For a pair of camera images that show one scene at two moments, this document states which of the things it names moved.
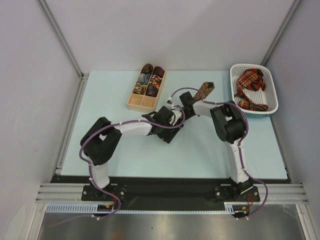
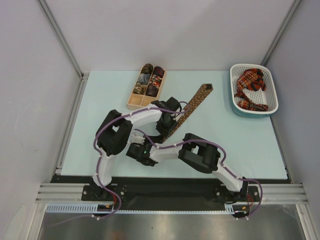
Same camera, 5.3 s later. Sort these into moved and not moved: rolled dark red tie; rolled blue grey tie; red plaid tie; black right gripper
Moved: black right gripper
Not moved: rolled dark red tie; rolled blue grey tie; red plaid tie
